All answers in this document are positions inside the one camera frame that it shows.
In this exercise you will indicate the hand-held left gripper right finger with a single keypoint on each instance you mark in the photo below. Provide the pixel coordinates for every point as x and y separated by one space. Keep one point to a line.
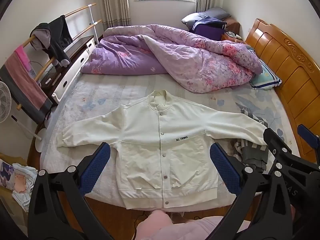
225 167

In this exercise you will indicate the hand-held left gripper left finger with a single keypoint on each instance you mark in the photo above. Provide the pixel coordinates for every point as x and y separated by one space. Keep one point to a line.
96 166

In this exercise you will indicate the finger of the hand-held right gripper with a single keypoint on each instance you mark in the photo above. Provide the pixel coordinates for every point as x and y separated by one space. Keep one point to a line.
308 135
276 141

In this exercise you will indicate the white knit sweater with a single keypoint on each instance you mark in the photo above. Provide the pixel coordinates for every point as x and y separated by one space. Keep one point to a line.
150 130

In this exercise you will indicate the grey striped garment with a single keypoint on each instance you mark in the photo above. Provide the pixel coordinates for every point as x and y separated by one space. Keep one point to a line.
250 155

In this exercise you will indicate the light blue pillow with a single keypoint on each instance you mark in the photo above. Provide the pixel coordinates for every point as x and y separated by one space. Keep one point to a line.
266 78

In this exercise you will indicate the bed with floral sheet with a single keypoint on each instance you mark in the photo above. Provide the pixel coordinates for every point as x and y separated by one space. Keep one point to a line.
100 100

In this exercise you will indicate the wooden headboard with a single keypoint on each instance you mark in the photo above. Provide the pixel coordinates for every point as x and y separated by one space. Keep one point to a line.
287 67

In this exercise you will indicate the printed cloth pile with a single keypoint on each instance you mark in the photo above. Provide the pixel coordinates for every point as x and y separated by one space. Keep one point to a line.
20 180

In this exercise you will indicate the white drawer cabinet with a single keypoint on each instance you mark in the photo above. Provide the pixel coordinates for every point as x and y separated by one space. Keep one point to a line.
75 65

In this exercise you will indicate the dusty pink grey-trimmed towel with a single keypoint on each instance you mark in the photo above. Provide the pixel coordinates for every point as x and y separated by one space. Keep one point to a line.
25 85

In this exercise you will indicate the white standing fan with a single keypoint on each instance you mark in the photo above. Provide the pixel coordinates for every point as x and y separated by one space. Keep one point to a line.
3 100

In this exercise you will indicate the wooden nightstand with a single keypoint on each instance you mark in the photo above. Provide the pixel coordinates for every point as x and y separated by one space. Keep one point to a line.
233 28

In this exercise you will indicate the purple floral quilt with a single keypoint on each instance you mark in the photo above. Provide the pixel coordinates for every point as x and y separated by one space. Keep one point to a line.
175 55

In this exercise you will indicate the dark purple blanket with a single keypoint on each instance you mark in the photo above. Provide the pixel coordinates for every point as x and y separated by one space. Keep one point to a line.
207 30

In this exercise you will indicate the bright pink towel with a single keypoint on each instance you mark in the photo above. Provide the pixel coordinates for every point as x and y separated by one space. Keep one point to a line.
21 55

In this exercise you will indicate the black hoodie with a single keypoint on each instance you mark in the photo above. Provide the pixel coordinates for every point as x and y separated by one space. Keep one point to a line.
60 35

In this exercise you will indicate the grey-blue pillow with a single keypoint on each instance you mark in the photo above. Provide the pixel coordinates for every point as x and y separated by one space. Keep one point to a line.
212 13

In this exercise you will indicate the wooden drying rack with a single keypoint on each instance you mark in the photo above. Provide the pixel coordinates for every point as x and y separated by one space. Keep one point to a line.
75 11

